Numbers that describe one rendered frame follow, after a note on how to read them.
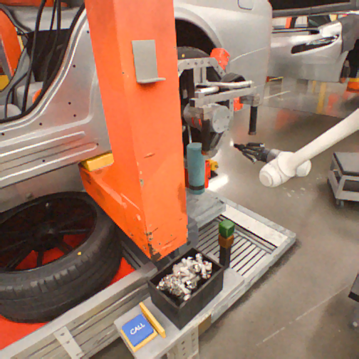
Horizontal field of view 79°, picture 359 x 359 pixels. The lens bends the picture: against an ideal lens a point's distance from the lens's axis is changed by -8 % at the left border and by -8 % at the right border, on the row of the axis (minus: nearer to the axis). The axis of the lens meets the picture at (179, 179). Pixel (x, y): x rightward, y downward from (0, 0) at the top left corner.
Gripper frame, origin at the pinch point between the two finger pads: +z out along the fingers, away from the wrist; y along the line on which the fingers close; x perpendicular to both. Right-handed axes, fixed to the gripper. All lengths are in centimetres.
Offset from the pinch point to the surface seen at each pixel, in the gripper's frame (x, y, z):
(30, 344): 72, -106, -19
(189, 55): 50, 21, 17
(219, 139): 7.9, -1.7, 9.4
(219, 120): 32.0, -1.1, -5.3
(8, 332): 70, -122, 1
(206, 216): -22, -46, 12
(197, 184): 19.7, -31.7, -2.6
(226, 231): 44, -43, -43
